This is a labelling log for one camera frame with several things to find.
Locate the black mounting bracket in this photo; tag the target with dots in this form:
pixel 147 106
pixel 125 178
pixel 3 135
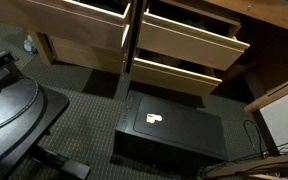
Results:
pixel 0 63

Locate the pale crumpled plastic bag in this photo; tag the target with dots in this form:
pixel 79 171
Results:
pixel 29 45

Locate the small white sticker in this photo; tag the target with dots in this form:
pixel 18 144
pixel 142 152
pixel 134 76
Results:
pixel 154 117

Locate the wooden bed frame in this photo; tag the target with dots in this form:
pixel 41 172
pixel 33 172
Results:
pixel 270 13

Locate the light wooden drawer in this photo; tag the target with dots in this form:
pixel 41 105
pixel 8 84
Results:
pixel 84 26
pixel 84 56
pixel 170 79
pixel 184 45

